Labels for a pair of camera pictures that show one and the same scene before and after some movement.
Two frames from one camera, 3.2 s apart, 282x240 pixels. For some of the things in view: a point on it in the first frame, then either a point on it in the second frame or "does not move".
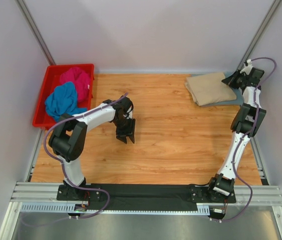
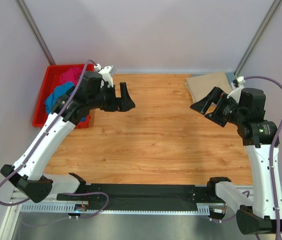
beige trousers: [208, 89] does not move
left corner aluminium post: [36, 32] does not move
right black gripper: [237, 80] to [216, 107]
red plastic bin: [42, 119] does not move
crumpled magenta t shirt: [80, 79] does not move
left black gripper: [125, 132] to [112, 98]
